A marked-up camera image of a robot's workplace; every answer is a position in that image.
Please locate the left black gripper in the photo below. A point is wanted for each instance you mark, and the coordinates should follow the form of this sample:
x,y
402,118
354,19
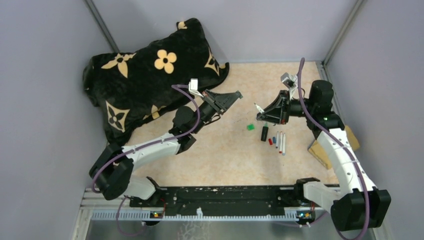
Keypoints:
x,y
214,104

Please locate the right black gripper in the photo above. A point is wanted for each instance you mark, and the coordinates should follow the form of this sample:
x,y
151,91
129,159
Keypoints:
x,y
278,111

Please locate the white green-tip pen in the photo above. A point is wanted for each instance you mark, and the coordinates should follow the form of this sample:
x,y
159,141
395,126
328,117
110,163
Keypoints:
x,y
259,109

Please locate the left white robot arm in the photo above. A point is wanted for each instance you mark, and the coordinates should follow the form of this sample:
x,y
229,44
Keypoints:
x,y
112,172

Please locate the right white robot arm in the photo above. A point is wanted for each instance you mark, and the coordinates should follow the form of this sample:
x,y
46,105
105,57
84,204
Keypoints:
x,y
358,203

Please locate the white blue-tip pen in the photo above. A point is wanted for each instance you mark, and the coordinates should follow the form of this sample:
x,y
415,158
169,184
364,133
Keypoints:
x,y
277,140

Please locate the white light-blue pen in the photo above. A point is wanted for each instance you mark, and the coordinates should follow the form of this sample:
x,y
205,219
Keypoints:
x,y
283,144

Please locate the black green highlighter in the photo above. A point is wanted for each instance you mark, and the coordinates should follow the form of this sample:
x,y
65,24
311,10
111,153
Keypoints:
x,y
264,132

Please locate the bright green square cap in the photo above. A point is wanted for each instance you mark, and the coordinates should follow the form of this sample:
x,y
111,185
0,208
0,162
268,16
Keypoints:
x,y
250,127

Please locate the black floral plush blanket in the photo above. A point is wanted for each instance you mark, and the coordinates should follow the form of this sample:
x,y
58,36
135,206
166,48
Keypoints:
x,y
134,88

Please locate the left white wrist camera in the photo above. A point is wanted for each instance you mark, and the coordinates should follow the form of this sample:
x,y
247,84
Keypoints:
x,y
193,88

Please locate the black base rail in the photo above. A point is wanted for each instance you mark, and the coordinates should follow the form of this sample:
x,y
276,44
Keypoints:
x,y
227,201

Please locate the grey cable duct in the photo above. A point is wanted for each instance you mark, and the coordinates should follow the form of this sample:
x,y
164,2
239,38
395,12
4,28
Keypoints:
x,y
146,215

